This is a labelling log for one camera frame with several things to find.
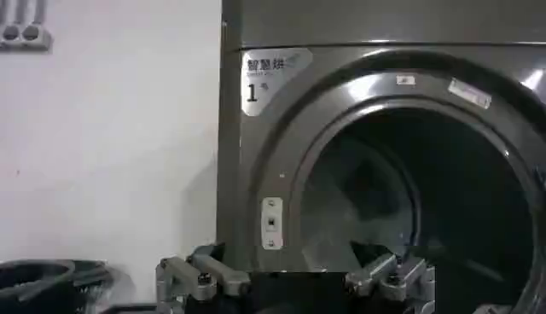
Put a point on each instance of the white door latch plate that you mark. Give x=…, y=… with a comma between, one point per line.
x=271, y=222

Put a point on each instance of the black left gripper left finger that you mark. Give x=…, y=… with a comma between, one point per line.
x=200, y=275

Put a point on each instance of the grey dryer with round opening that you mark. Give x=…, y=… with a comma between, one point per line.
x=384, y=145

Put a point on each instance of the small white rectangular sticker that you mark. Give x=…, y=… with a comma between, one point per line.
x=405, y=79

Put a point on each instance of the black laundry basket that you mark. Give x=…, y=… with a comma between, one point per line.
x=47, y=286

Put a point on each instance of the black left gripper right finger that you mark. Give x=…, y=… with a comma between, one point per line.
x=390, y=275

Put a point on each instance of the silver number label sticker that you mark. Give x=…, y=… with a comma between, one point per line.
x=264, y=79

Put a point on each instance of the long silver rectangular sticker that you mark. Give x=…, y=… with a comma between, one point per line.
x=469, y=93

